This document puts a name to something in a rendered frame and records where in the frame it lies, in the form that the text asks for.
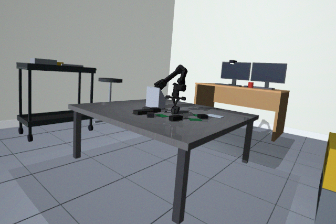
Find dark grey switch controller unit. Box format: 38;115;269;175
171;106;180;114

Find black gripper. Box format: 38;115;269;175
165;90;186;106

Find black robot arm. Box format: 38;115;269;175
154;65;188;92

